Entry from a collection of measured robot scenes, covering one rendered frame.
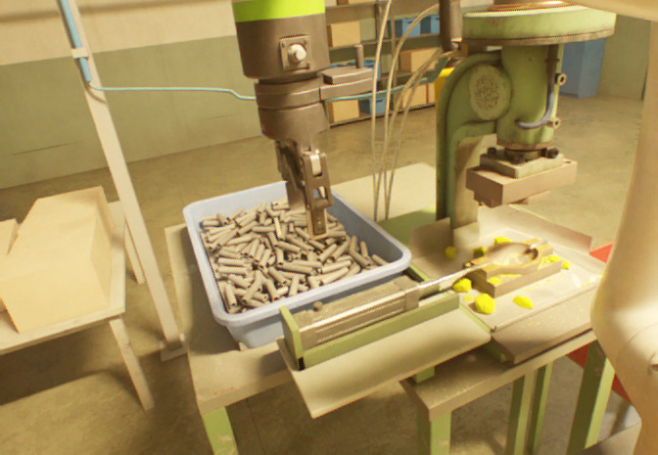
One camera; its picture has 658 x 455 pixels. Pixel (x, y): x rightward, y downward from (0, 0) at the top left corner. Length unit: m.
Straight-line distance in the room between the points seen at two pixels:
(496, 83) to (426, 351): 0.44
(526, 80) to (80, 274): 1.56
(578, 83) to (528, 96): 6.33
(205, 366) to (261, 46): 0.59
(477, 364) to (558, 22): 0.53
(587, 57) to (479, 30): 6.38
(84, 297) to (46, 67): 4.22
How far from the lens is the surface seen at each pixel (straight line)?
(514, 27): 0.68
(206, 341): 0.90
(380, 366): 0.72
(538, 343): 0.79
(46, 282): 1.83
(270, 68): 0.44
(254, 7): 0.44
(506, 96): 0.75
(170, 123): 5.85
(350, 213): 1.09
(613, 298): 0.65
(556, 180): 0.84
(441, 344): 0.76
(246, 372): 0.82
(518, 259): 0.95
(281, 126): 0.46
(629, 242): 0.61
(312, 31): 0.45
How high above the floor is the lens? 1.51
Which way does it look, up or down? 25 degrees down
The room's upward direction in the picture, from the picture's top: 6 degrees counter-clockwise
